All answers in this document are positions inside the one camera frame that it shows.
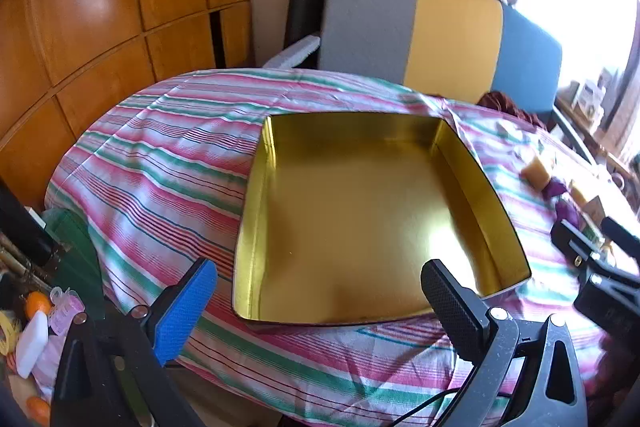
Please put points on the yellow snack packet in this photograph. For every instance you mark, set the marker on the yellow snack packet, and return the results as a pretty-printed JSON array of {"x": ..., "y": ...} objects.
[{"x": 580, "y": 194}]

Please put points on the white plastic bottle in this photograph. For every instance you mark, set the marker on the white plastic bottle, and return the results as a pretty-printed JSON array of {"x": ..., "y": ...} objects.
[{"x": 31, "y": 344}]

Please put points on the gold tin box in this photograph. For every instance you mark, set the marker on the gold tin box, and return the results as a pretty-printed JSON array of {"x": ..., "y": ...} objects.
[{"x": 360, "y": 217}]

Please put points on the orange fruit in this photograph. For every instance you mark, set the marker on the orange fruit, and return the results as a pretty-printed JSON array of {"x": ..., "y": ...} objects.
[
  {"x": 37, "y": 303},
  {"x": 39, "y": 411}
]

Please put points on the beige labelled box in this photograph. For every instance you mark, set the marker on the beige labelled box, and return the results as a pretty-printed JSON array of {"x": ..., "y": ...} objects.
[{"x": 595, "y": 208}]

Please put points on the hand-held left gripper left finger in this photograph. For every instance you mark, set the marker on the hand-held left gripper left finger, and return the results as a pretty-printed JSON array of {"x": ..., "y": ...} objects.
[{"x": 185, "y": 312}]

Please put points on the white printed box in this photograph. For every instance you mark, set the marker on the white printed box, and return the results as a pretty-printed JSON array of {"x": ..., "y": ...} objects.
[{"x": 589, "y": 96}]

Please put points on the black object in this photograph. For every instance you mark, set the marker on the black object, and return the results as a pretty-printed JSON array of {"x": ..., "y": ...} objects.
[{"x": 20, "y": 227}]

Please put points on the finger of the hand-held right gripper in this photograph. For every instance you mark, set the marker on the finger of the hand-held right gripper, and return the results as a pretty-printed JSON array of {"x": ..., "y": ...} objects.
[
  {"x": 572, "y": 239},
  {"x": 622, "y": 234}
]

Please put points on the striped tablecloth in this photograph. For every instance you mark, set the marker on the striped tablecloth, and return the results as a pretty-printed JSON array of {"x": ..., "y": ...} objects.
[{"x": 165, "y": 167}]

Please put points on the pink hair roller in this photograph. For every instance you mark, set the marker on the pink hair roller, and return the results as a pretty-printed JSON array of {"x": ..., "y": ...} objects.
[{"x": 67, "y": 309}]

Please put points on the grey yellow blue sofa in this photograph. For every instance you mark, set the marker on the grey yellow blue sofa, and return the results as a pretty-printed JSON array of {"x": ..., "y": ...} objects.
[{"x": 460, "y": 37}]

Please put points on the dark red cloth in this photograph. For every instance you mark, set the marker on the dark red cloth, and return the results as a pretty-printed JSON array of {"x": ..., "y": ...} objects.
[{"x": 502, "y": 101}]

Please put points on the grey metal rail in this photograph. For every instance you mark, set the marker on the grey metal rail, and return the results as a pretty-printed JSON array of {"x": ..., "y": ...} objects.
[{"x": 575, "y": 139}]

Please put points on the purple snack packet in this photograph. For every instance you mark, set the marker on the purple snack packet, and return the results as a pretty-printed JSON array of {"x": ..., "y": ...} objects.
[
  {"x": 567, "y": 212},
  {"x": 554, "y": 188}
]

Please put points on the wooden cabinet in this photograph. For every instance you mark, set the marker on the wooden cabinet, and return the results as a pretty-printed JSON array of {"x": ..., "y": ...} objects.
[{"x": 90, "y": 7}]

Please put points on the green bag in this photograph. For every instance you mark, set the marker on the green bag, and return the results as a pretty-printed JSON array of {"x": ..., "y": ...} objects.
[{"x": 72, "y": 252}]

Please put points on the yellow sponge block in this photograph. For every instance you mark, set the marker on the yellow sponge block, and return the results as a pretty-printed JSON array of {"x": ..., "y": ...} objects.
[{"x": 536, "y": 169}]

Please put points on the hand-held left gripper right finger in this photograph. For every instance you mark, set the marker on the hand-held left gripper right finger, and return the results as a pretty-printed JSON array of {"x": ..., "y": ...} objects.
[{"x": 457, "y": 312}]

